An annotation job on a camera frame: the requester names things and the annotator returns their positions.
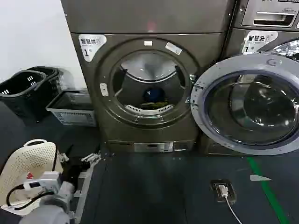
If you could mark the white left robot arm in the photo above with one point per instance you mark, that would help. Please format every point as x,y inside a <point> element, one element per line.
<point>51,210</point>

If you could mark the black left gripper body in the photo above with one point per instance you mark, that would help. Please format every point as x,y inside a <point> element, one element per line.
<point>73,169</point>

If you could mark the grey dryer with open drum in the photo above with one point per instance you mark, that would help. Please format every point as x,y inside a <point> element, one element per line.
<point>144,130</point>

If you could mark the round glass dryer door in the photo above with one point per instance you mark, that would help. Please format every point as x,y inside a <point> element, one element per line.
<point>210,70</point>

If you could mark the dark blue garment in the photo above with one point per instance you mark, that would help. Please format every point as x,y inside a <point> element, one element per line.
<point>153,94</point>

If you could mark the olive green garment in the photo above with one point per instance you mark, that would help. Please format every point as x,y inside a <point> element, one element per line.
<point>161,104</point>

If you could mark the dark floor socket box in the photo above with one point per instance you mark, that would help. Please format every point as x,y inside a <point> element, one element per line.
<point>230,193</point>

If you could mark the silver metal floor frame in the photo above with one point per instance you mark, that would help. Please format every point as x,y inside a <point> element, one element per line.
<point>82,189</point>

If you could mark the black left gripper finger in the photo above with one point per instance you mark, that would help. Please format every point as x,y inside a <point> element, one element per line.
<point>91,157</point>
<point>69,151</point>

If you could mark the grey slatted plastic crate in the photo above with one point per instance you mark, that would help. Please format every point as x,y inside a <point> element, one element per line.
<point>72,116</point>

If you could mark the grey floor tape piece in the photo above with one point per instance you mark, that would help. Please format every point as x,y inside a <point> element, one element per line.
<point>259,177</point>

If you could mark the grey washer with label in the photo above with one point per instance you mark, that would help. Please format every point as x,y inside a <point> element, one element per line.
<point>237,42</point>

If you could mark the black plastic laundry basket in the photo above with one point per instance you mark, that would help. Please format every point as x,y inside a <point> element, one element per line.
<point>21,98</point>
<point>54,79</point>

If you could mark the white perforated laundry basket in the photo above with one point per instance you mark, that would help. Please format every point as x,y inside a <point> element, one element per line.
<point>28,161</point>

